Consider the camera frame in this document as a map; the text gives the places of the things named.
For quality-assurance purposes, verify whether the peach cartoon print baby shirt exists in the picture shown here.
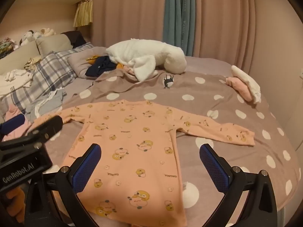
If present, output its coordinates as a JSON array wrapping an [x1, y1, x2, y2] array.
[[30, 99, 256, 227]]

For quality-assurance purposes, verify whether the light pink garment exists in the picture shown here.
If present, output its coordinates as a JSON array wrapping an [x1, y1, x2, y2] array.
[[1, 104, 31, 141]]

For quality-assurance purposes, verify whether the grey blue ruffled garment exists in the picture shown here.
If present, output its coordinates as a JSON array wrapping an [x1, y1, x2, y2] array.
[[25, 88, 66, 122]]

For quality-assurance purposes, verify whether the white printed garment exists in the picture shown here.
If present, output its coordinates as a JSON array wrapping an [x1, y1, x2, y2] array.
[[1, 69, 33, 97]]

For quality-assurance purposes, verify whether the plaid blue white pillow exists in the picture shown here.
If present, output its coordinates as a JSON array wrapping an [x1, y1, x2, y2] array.
[[1, 43, 93, 116]]

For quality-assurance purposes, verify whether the beige pillow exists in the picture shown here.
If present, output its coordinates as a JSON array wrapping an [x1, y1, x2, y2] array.
[[0, 34, 73, 75]]

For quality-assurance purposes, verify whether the mauve pillow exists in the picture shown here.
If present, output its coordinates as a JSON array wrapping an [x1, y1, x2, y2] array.
[[68, 47, 107, 79]]

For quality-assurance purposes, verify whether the stuffed toys pile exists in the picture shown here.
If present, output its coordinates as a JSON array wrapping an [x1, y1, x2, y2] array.
[[20, 28, 56, 46]]

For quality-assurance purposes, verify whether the navy blue garment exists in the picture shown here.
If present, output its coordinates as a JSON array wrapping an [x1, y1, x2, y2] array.
[[85, 55, 118, 78]]

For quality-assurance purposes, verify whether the white folded cloth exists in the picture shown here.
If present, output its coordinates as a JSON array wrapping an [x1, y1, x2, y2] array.
[[231, 65, 261, 103]]

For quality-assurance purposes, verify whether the yellow fringe hanging cloth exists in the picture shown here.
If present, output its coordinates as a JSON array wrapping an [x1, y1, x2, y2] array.
[[73, 0, 93, 28]]

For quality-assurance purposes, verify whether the mauve polka dot blanket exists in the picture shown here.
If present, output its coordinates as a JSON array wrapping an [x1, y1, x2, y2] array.
[[45, 68, 301, 227]]

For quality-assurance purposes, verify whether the pink folded garment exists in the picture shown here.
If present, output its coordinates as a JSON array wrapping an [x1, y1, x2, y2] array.
[[226, 77, 253, 102]]

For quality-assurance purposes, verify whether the white plush goose toy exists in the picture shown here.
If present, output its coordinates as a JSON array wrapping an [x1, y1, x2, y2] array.
[[106, 38, 187, 82]]

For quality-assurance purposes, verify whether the teal curtain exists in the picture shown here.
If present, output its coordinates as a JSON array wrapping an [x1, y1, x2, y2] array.
[[163, 0, 196, 56]]

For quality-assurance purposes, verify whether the pink curtain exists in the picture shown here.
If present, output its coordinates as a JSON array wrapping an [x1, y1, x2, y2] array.
[[91, 0, 256, 72]]

